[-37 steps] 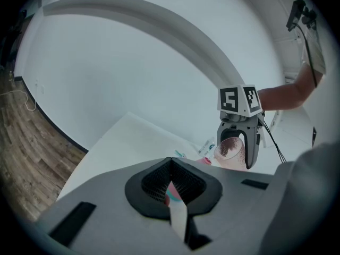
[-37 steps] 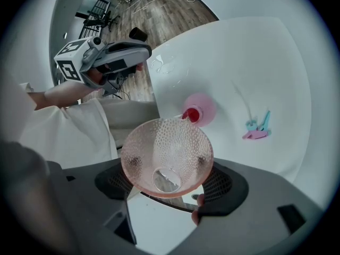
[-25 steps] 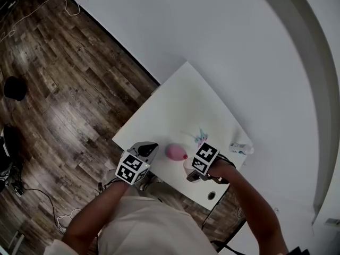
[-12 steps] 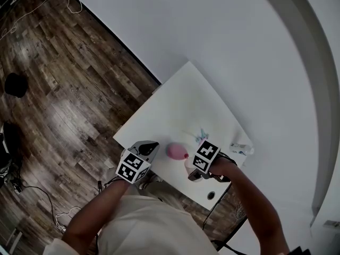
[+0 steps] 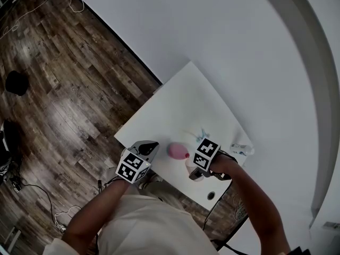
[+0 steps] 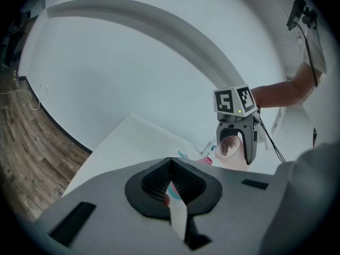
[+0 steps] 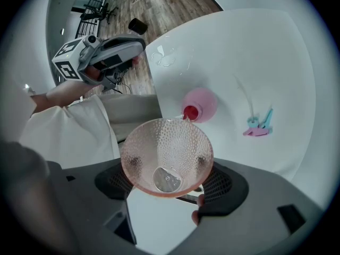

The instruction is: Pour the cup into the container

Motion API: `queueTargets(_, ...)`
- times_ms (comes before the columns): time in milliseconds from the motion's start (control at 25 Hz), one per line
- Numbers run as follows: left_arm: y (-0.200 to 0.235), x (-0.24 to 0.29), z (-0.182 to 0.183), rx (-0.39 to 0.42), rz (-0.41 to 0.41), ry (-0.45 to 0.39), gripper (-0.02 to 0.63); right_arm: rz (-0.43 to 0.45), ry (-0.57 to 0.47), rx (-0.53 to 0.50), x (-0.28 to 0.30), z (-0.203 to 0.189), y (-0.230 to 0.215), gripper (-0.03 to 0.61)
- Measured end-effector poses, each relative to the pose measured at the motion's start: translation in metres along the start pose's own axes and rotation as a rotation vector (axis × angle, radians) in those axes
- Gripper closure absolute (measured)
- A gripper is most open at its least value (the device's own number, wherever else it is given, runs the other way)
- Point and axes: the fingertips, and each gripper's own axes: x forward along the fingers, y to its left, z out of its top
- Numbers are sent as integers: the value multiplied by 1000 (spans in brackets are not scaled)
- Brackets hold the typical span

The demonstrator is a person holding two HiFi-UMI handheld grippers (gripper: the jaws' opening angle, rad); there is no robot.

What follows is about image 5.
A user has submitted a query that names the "person's white shirt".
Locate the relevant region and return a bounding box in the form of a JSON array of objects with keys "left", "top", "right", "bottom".
[{"left": 42, "top": 188, "right": 222, "bottom": 255}]

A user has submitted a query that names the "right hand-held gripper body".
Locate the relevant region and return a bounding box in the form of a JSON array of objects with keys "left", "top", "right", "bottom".
[{"left": 188, "top": 138, "right": 222, "bottom": 182}]

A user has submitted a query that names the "person's left forearm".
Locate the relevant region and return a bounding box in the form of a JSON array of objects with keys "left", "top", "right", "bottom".
[{"left": 61, "top": 178, "right": 131, "bottom": 251}]

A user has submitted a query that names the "clear plastic bottle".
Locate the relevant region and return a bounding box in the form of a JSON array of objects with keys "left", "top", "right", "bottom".
[{"left": 229, "top": 142, "right": 255, "bottom": 156}]

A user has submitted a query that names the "long white floor cable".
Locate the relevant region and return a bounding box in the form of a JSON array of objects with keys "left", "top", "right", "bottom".
[{"left": 0, "top": 0, "right": 85, "bottom": 40}]

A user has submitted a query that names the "person's right forearm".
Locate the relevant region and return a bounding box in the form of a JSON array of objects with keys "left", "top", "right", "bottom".
[{"left": 211, "top": 156, "right": 292, "bottom": 255}]

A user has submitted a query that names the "black round floor object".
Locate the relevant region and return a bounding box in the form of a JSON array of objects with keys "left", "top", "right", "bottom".
[{"left": 5, "top": 70, "right": 29, "bottom": 97}]

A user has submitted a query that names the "coiled white floor cable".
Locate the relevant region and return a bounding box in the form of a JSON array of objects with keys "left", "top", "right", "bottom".
[{"left": 54, "top": 205, "right": 82, "bottom": 234}]

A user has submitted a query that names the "clear blue plastic wrapper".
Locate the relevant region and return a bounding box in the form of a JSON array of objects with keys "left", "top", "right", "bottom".
[{"left": 183, "top": 127, "right": 212, "bottom": 143}]

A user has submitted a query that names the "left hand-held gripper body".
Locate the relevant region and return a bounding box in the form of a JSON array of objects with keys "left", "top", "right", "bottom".
[{"left": 115, "top": 140, "right": 160, "bottom": 184}]

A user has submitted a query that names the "person's white shoe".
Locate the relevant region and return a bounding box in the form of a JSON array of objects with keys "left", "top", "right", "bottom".
[{"left": 137, "top": 172, "right": 164, "bottom": 190}]

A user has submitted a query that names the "pink container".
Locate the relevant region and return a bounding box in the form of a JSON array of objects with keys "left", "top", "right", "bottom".
[{"left": 166, "top": 141, "right": 191, "bottom": 161}]

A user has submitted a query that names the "black equipment with cables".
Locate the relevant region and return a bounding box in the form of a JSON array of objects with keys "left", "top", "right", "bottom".
[{"left": 0, "top": 118, "right": 23, "bottom": 193}]

